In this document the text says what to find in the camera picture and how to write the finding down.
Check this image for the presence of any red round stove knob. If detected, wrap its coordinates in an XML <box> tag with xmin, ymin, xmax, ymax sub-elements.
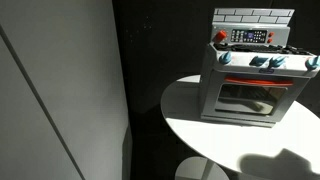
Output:
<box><xmin>214</xmin><ymin>30</ymin><xmax>227</xmax><ymax>43</ymax></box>

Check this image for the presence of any grey toy stove oven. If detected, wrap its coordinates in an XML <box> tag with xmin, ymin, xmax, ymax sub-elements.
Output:
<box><xmin>199</xmin><ymin>8</ymin><xmax>319</xmax><ymax>127</ymax></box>

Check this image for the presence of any white cabinet panel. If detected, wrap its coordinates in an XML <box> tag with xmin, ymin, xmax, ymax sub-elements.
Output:
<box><xmin>0</xmin><ymin>0</ymin><xmax>132</xmax><ymax>180</ymax></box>

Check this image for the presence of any blue knob far left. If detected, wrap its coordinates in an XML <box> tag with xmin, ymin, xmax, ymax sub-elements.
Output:
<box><xmin>219</xmin><ymin>51</ymin><xmax>231</xmax><ymax>65</ymax></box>

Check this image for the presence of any blue knob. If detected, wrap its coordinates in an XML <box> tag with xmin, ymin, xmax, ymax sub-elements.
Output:
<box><xmin>305</xmin><ymin>56</ymin><xmax>320</xmax><ymax>70</ymax></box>
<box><xmin>249</xmin><ymin>56</ymin><xmax>268</xmax><ymax>67</ymax></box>
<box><xmin>269</xmin><ymin>56</ymin><xmax>285</xmax><ymax>68</ymax></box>
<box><xmin>219</xmin><ymin>51</ymin><xmax>231</xmax><ymax>65</ymax></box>

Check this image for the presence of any white round table base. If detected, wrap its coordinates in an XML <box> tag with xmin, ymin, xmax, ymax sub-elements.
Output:
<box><xmin>175</xmin><ymin>156</ymin><xmax>230</xmax><ymax>180</ymax></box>

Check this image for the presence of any blue knob centre left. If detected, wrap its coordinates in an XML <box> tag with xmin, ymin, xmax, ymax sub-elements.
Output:
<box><xmin>249</xmin><ymin>56</ymin><xmax>268</xmax><ymax>67</ymax></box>

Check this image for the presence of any blue knob centre right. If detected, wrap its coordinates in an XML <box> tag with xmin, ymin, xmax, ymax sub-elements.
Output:
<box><xmin>269</xmin><ymin>56</ymin><xmax>285</xmax><ymax>68</ymax></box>

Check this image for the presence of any blue knob far right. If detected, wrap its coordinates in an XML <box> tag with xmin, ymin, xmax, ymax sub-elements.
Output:
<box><xmin>305</xmin><ymin>56</ymin><xmax>320</xmax><ymax>70</ymax></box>

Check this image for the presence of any red oven door handle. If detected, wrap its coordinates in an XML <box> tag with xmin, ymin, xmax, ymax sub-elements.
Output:
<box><xmin>224</xmin><ymin>76</ymin><xmax>293</xmax><ymax>86</ymax></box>

